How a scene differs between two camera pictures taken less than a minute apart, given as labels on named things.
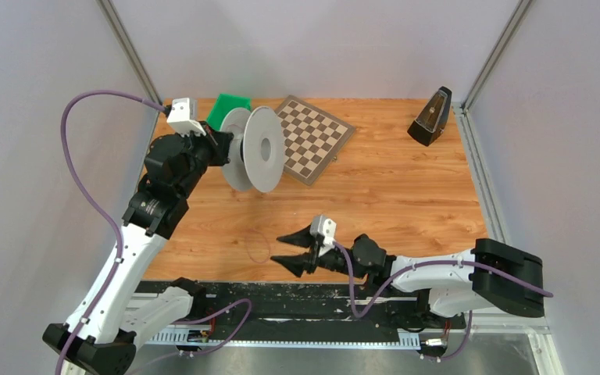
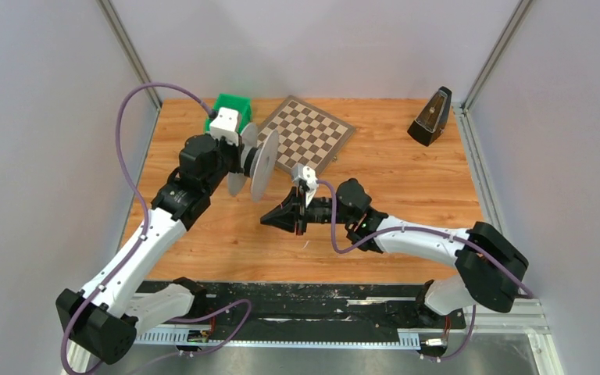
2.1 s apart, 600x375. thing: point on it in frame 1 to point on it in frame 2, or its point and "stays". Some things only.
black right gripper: x=297 y=263 to x=288 y=212
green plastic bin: x=223 y=105 stays
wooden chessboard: x=313 y=140 stays
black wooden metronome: x=431 y=121 stays
